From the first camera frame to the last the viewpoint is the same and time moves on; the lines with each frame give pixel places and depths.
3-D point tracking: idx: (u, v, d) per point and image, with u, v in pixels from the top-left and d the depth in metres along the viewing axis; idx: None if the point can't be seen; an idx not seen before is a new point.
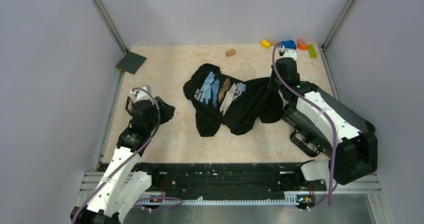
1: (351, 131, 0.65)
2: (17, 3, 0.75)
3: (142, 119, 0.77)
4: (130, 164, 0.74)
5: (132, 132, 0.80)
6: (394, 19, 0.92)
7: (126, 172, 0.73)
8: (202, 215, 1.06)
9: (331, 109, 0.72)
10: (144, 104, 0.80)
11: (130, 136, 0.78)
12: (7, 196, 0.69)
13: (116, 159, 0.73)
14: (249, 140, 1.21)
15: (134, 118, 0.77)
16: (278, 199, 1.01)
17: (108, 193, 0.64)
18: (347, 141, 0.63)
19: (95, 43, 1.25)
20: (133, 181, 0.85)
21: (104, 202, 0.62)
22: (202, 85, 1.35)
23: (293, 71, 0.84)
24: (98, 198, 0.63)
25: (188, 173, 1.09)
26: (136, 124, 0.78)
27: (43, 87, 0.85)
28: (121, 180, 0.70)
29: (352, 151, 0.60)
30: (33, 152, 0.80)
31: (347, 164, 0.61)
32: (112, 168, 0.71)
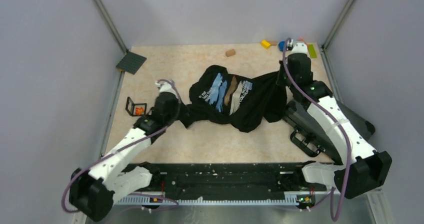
1: (365, 150, 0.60)
2: (17, 3, 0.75)
3: (163, 109, 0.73)
4: (140, 147, 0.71)
5: (151, 119, 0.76)
6: (394, 20, 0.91)
7: (134, 152, 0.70)
8: (202, 215, 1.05)
9: (346, 122, 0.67)
10: (168, 95, 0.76)
11: (147, 122, 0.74)
12: (7, 195, 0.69)
13: (129, 137, 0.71)
14: (249, 140, 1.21)
15: (155, 105, 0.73)
16: (278, 199, 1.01)
17: (112, 165, 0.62)
18: (361, 161, 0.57)
19: (95, 44, 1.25)
20: (135, 172, 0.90)
21: (106, 172, 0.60)
22: (210, 88, 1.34)
23: (307, 69, 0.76)
24: (102, 166, 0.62)
25: (188, 173, 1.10)
26: (155, 112, 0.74)
27: (43, 87, 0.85)
28: (127, 158, 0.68)
29: (366, 172, 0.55)
30: (34, 153, 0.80)
31: (357, 182, 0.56)
32: (124, 143, 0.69)
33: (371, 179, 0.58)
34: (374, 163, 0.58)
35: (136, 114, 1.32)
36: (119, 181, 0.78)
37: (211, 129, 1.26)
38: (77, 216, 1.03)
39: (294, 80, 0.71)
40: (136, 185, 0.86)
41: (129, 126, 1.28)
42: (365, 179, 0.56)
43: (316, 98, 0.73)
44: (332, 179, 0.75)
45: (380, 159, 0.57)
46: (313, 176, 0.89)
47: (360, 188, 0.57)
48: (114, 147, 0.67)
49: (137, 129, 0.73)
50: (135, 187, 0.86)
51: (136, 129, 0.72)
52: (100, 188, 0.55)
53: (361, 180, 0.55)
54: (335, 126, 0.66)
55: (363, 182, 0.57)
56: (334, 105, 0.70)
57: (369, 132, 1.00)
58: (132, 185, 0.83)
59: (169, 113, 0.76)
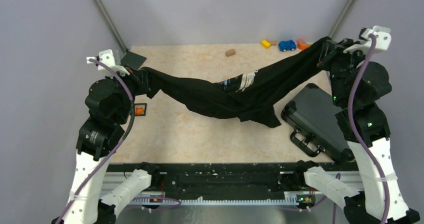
1: (400, 210, 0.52)
2: (17, 4, 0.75)
3: (102, 112, 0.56)
4: (100, 170, 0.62)
5: (93, 126, 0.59)
6: (394, 20, 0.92)
7: (98, 175, 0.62)
8: (202, 215, 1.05)
9: (394, 178, 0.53)
10: (104, 90, 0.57)
11: (90, 136, 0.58)
12: (10, 195, 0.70)
13: (80, 169, 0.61)
14: (249, 140, 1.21)
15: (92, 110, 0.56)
16: (278, 199, 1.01)
17: (80, 209, 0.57)
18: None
19: (95, 44, 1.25)
20: (133, 178, 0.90)
21: (78, 219, 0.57)
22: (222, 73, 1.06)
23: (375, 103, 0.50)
24: (72, 214, 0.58)
25: (188, 173, 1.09)
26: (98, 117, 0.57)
27: (44, 88, 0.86)
28: (94, 186, 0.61)
29: None
30: (35, 153, 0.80)
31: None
32: (80, 179, 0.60)
33: None
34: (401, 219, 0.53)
35: (136, 114, 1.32)
36: (120, 191, 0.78)
37: (211, 129, 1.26)
38: None
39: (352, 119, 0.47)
40: (137, 189, 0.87)
41: None
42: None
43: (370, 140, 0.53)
44: (331, 196, 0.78)
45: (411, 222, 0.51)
46: (314, 181, 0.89)
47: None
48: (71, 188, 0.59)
49: (85, 154, 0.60)
50: (137, 190, 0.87)
51: (83, 154, 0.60)
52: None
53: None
54: (379, 181, 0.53)
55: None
56: (388, 155, 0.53)
57: None
58: (132, 191, 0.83)
59: (115, 108, 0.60)
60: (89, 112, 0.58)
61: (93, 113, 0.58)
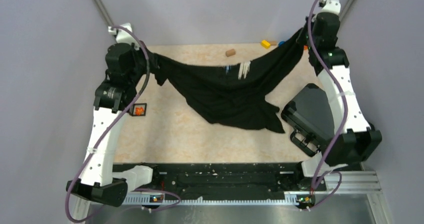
1: (360, 126, 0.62)
2: (17, 4, 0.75)
3: (120, 67, 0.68)
4: (115, 127, 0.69)
5: (110, 85, 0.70)
6: (393, 19, 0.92)
7: (114, 134, 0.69)
8: (202, 215, 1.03)
9: (352, 94, 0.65)
10: (122, 49, 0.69)
11: (108, 92, 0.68)
12: (10, 196, 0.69)
13: (98, 123, 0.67)
14: (249, 140, 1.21)
15: (111, 66, 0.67)
16: (278, 199, 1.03)
17: (99, 164, 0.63)
18: (351, 135, 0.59)
19: (95, 44, 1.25)
20: (137, 169, 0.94)
21: (97, 174, 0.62)
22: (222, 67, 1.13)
23: (332, 34, 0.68)
24: (90, 170, 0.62)
25: (188, 173, 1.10)
26: (116, 74, 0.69)
27: (43, 88, 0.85)
28: (111, 143, 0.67)
29: (353, 144, 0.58)
30: (34, 154, 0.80)
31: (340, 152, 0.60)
32: (97, 134, 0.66)
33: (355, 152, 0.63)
34: (365, 136, 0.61)
35: (136, 114, 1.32)
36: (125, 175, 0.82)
37: (211, 129, 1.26)
38: (77, 216, 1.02)
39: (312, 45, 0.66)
40: (141, 180, 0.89)
41: (129, 126, 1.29)
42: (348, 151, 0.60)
43: (331, 65, 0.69)
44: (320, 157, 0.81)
45: (370, 136, 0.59)
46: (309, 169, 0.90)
47: (341, 158, 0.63)
48: (89, 144, 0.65)
49: (102, 108, 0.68)
50: (141, 179, 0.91)
51: (101, 109, 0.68)
52: (102, 193, 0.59)
53: (344, 150, 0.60)
54: (339, 96, 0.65)
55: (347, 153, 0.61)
56: (346, 76, 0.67)
57: None
58: (138, 180, 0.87)
59: (128, 68, 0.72)
60: (107, 69, 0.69)
61: (111, 71, 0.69)
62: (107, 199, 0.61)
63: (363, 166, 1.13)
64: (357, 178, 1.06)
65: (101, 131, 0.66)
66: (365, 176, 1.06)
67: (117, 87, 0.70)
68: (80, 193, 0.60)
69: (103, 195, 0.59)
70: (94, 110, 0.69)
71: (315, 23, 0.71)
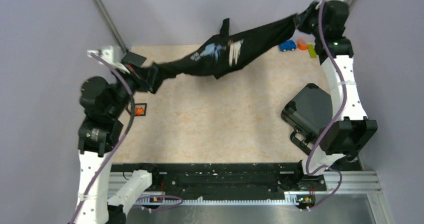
1: (357, 115, 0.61)
2: (17, 5, 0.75)
3: (99, 110, 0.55)
4: (106, 167, 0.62)
5: (92, 125, 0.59)
6: (394, 19, 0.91)
7: (104, 175, 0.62)
8: (202, 215, 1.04)
9: (353, 84, 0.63)
10: (94, 87, 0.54)
11: (91, 134, 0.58)
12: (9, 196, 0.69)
13: (86, 168, 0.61)
14: (249, 140, 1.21)
15: (87, 108, 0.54)
16: (278, 199, 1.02)
17: (92, 209, 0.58)
18: (347, 124, 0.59)
19: (95, 43, 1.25)
20: (134, 178, 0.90)
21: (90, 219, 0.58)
22: (202, 49, 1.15)
23: (339, 23, 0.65)
24: (83, 215, 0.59)
25: (188, 173, 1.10)
26: (96, 114, 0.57)
27: (43, 88, 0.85)
28: (102, 185, 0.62)
29: (347, 132, 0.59)
30: (33, 154, 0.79)
31: (335, 140, 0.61)
32: (85, 178, 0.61)
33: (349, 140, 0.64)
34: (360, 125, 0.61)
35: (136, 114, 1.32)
36: (121, 192, 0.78)
37: (211, 129, 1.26)
38: None
39: (321, 35, 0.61)
40: (140, 189, 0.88)
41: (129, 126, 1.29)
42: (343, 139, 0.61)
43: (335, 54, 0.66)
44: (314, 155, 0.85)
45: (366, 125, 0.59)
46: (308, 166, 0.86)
47: (335, 145, 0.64)
48: (79, 189, 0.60)
49: (88, 152, 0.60)
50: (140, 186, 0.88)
51: (86, 153, 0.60)
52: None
53: (338, 138, 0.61)
54: (339, 85, 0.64)
55: (340, 141, 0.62)
56: (349, 66, 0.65)
57: None
58: (136, 191, 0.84)
59: (110, 104, 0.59)
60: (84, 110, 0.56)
61: (89, 112, 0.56)
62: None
63: (363, 167, 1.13)
64: (357, 178, 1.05)
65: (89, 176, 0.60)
66: (366, 176, 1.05)
67: (100, 126, 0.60)
68: None
69: None
70: (79, 154, 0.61)
71: (324, 11, 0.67)
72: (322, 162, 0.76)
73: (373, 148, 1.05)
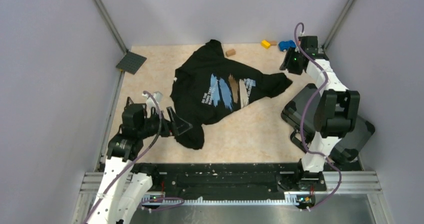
1: (339, 88, 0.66)
2: (17, 4, 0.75)
3: (133, 123, 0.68)
4: (125, 174, 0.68)
5: (122, 137, 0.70)
6: (394, 19, 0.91)
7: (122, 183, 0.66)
8: (202, 215, 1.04)
9: (331, 72, 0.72)
10: (135, 106, 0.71)
11: (120, 144, 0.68)
12: (9, 196, 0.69)
13: (109, 171, 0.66)
14: (249, 140, 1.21)
15: (124, 121, 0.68)
16: (278, 199, 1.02)
17: (107, 208, 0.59)
18: (332, 91, 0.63)
19: (95, 44, 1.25)
20: (133, 184, 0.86)
21: (104, 219, 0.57)
22: (209, 88, 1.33)
23: (313, 44, 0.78)
24: (96, 215, 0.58)
25: (188, 173, 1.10)
26: (128, 129, 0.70)
27: (43, 87, 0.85)
28: (118, 193, 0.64)
29: (333, 100, 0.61)
30: (33, 154, 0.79)
31: (326, 109, 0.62)
32: (106, 181, 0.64)
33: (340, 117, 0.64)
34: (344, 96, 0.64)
35: None
36: (123, 203, 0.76)
37: (211, 129, 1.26)
38: (77, 216, 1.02)
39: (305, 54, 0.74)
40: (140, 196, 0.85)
41: None
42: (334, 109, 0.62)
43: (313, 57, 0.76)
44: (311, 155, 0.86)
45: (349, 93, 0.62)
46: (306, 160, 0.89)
47: (329, 120, 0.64)
48: (98, 190, 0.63)
49: (114, 157, 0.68)
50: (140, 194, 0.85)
51: (113, 158, 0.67)
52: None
53: (329, 107, 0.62)
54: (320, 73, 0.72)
55: (331, 115, 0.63)
56: (327, 62, 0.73)
57: (369, 132, 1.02)
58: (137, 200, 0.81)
59: (140, 124, 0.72)
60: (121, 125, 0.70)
61: (125, 126, 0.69)
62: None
63: (363, 167, 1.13)
64: (357, 178, 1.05)
65: (111, 179, 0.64)
66: (365, 176, 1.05)
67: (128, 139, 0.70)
68: None
69: None
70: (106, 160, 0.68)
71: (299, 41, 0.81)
72: (319, 151, 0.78)
73: (372, 147, 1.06)
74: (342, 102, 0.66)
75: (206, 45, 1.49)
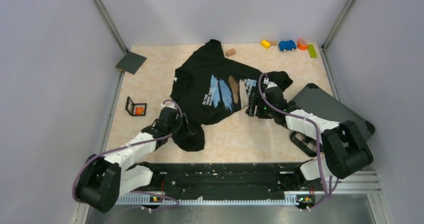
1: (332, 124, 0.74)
2: (16, 4, 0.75)
3: (167, 120, 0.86)
4: (147, 147, 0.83)
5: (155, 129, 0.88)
6: (394, 19, 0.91)
7: (142, 151, 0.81)
8: (202, 215, 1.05)
9: (311, 115, 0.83)
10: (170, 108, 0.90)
11: (154, 129, 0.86)
12: (6, 196, 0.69)
13: (139, 138, 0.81)
14: (249, 140, 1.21)
15: (161, 117, 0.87)
16: (278, 199, 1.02)
17: (126, 155, 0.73)
18: (329, 131, 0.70)
19: (95, 43, 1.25)
20: (136, 170, 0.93)
21: (120, 159, 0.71)
22: (210, 89, 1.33)
23: (280, 97, 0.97)
24: (116, 155, 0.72)
25: (188, 173, 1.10)
26: (160, 123, 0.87)
27: (43, 87, 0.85)
28: (137, 154, 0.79)
29: (336, 137, 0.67)
30: (32, 153, 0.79)
31: (338, 150, 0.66)
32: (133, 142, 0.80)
33: (356, 153, 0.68)
34: (343, 129, 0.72)
35: (136, 114, 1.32)
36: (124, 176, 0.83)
37: (211, 129, 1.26)
38: (77, 216, 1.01)
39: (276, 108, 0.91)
40: (138, 182, 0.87)
41: (129, 126, 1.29)
42: (341, 145, 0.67)
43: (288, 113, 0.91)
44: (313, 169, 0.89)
45: (348, 126, 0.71)
46: (311, 172, 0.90)
47: (346, 160, 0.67)
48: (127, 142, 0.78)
49: (146, 133, 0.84)
50: (136, 184, 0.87)
51: (145, 133, 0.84)
52: (115, 171, 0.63)
53: (339, 147, 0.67)
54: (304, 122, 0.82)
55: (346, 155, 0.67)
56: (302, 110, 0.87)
57: (369, 132, 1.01)
58: (134, 182, 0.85)
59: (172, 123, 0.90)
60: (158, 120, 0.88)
61: (159, 121, 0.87)
62: (104, 183, 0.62)
63: None
64: (357, 178, 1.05)
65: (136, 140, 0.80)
66: (365, 176, 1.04)
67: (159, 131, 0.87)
68: (91, 170, 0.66)
69: (114, 175, 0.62)
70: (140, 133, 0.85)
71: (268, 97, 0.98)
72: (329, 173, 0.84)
73: (372, 147, 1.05)
74: (343, 135, 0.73)
75: (207, 45, 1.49)
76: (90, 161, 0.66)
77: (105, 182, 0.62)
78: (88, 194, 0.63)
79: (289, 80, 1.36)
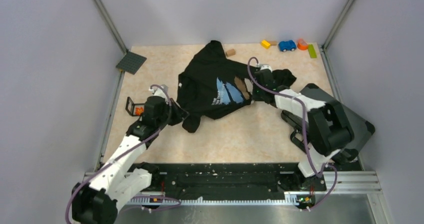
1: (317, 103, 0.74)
2: (16, 6, 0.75)
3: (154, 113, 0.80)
4: (136, 152, 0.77)
5: (142, 124, 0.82)
6: (394, 20, 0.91)
7: (131, 160, 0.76)
8: (202, 215, 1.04)
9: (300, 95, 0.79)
10: (156, 99, 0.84)
11: (140, 128, 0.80)
12: (6, 196, 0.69)
13: (124, 145, 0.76)
14: (249, 140, 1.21)
15: (146, 110, 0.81)
16: (278, 199, 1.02)
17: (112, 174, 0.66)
18: (315, 109, 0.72)
19: (95, 44, 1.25)
20: (133, 175, 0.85)
21: (106, 182, 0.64)
22: (218, 92, 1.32)
23: (270, 78, 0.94)
24: (101, 177, 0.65)
25: (188, 173, 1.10)
26: (146, 117, 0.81)
27: (43, 88, 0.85)
28: (125, 166, 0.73)
29: (320, 117, 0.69)
30: (32, 153, 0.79)
31: (322, 128, 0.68)
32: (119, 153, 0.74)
33: (339, 132, 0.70)
34: (328, 108, 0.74)
35: (136, 114, 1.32)
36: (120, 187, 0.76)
37: (211, 129, 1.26)
38: None
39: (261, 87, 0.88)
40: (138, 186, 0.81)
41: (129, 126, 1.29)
42: (325, 123, 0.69)
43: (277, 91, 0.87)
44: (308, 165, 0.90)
45: (333, 105, 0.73)
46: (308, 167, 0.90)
47: (329, 138, 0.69)
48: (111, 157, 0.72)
49: (132, 135, 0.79)
50: (136, 191, 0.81)
51: (130, 136, 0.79)
52: (102, 199, 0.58)
53: (324, 126, 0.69)
54: (292, 100, 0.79)
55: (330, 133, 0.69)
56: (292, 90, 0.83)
57: (369, 132, 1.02)
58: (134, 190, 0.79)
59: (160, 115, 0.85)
60: (143, 114, 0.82)
61: (145, 115, 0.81)
62: (96, 211, 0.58)
63: (363, 167, 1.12)
64: (357, 178, 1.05)
65: (121, 152, 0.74)
66: (366, 176, 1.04)
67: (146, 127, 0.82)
68: (81, 197, 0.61)
69: (103, 202, 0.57)
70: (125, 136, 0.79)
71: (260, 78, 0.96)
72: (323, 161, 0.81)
73: (372, 147, 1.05)
74: (328, 114, 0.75)
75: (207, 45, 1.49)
76: (76, 192, 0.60)
77: (97, 210, 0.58)
78: (86, 219, 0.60)
79: (291, 79, 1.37)
